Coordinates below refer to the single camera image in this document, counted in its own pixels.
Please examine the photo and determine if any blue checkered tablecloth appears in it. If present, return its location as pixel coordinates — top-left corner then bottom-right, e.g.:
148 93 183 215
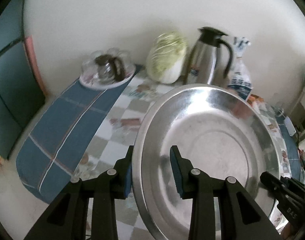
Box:
16 69 300 239

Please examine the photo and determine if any large stainless steel basin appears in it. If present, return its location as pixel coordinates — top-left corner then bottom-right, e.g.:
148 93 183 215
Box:
132 84 280 239

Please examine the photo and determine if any dark blue chair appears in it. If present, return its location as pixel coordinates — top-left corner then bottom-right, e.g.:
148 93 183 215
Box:
0 0 45 159

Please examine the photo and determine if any toast bread bag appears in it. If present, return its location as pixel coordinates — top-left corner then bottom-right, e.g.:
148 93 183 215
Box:
227 37 253 101

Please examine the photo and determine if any napa cabbage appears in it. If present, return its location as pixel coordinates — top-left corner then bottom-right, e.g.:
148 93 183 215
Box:
146 31 188 84

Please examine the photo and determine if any stainless steel thermos jug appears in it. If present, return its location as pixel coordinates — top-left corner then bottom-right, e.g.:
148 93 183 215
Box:
184 27 234 85

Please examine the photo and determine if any tray with glass cups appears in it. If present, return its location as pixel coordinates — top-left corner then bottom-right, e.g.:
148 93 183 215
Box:
79 48 136 90

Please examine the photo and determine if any white power adapter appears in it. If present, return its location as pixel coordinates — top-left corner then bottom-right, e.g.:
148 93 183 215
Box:
284 116 296 137

